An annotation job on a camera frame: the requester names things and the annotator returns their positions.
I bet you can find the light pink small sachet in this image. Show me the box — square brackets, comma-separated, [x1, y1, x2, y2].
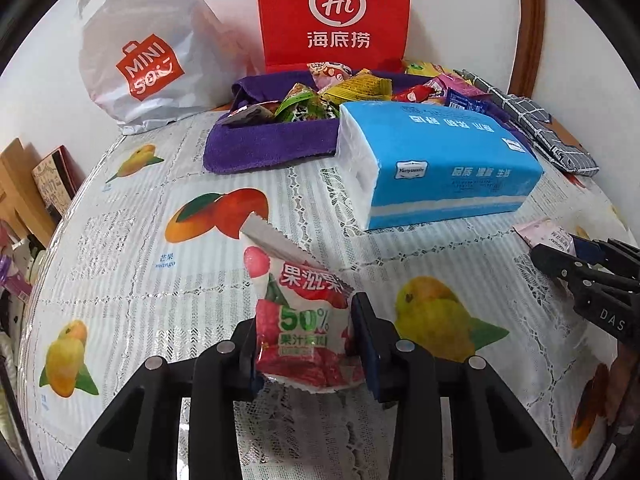
[513, 218, 576, 256]

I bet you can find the red fruit jelly packet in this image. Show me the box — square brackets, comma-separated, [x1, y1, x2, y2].
[240, 212, 364, 393]

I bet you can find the pink yellow snack packet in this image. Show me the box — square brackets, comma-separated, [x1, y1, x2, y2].
[425, 74, 485, 105]

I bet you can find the pink panda snack packet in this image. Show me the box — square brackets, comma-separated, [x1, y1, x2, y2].
[307, 62, 352, 92]

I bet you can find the person's right hand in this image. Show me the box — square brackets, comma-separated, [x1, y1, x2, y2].
[605, 342, 639, 426]

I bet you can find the fruit-print table cover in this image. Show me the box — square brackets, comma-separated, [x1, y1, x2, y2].
[17, 113, 632, 479]

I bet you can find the blue tissue pack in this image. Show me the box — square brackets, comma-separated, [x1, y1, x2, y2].
[335, 101, 544, 231]

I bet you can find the red candy wrapper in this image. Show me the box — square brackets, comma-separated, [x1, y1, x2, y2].
[392, 84, 434, 103]

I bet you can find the dark patterned book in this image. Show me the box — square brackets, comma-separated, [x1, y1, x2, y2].
[32, 145, 81, 218]

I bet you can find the yellow chips bag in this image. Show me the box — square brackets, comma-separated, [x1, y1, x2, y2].
[402, 60, 458, 78]

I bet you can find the purple cloth-lined basket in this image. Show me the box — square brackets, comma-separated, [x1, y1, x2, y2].
[202, 69, 536, 175]

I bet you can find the green snack packet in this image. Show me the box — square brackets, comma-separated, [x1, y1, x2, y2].
[273, 82, 338, 122]

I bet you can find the red Haidilao paper bag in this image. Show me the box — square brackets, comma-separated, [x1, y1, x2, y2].
[257, 0, 410, 72]

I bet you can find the white Miniso plastic bag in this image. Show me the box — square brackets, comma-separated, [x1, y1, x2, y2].
[77, 0, 254, 134]

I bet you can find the brown wooden door frame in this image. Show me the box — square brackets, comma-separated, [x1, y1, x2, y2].
[509, 0, 546, 98]

